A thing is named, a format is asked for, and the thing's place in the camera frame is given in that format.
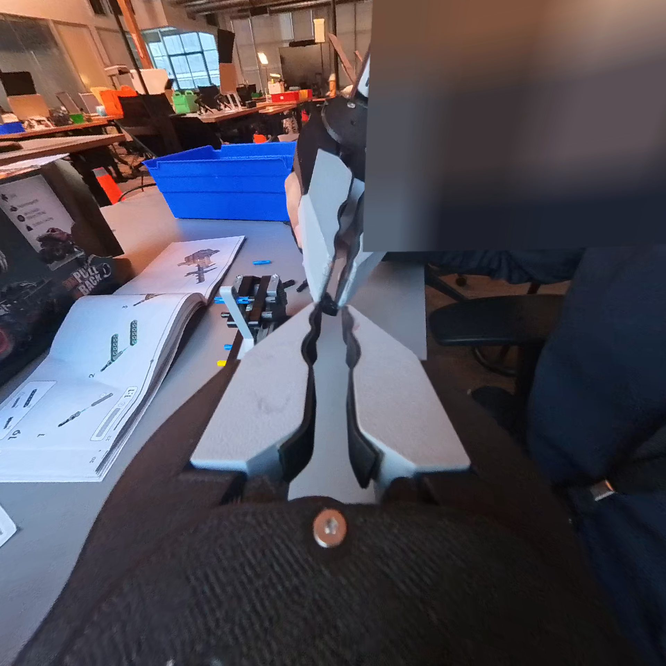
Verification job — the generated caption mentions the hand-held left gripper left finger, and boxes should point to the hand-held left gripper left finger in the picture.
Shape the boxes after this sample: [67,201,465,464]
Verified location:
[190,303,319,482]

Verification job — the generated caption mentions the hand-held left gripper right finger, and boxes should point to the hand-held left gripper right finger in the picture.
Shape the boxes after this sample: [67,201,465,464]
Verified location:
[341,304,472,490]

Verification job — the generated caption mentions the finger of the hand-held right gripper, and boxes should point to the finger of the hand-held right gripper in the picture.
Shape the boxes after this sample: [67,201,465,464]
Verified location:
[333,179,387,309]
[297,149,356,305]

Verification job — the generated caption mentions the lego assembly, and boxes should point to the lego assembly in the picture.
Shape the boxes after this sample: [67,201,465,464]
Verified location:
[219,273,298,361]

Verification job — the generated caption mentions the lego instruction booklet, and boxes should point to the lego instruction booklet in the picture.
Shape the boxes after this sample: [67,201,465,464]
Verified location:
[0,235,246,482]

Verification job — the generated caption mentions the black lego set box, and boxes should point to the black lego set box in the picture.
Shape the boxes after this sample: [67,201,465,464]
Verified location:
[0,159,126,386]

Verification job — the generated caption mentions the person's right hand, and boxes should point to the person's right hand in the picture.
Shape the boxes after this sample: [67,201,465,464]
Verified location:
[284,171,309,232]

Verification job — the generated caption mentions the large black screen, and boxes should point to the large black screen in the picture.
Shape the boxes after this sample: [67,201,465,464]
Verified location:
[279,46,334,90]

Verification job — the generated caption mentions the blue plastic bin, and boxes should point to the blue plastic bin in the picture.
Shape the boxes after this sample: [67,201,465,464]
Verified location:
[143,140,298,222]

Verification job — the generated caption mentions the wooden desk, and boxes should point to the wooden desk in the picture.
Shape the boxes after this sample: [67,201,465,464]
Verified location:
[0,117,128,167]
[174,96,326,144]

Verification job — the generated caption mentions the arched window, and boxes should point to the arched window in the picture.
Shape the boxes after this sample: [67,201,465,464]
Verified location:
[143,28,219,92]

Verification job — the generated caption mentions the white box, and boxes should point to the white box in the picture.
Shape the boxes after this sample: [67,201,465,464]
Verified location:
[130,68,170,96]

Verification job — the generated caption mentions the person's navy jacket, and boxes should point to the person's navy jacket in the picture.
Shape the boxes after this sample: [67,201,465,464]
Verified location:
[526,247,666,666]

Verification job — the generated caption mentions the orange cone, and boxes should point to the orange cone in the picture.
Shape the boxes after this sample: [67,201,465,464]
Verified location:
[94,166,126,206]

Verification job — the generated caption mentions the orange storage bin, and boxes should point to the orange storage bin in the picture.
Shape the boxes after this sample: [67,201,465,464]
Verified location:
[99,86,139,118]

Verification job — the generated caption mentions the black monitor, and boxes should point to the black monitor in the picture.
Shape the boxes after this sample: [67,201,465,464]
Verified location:
[0,71,37,97]

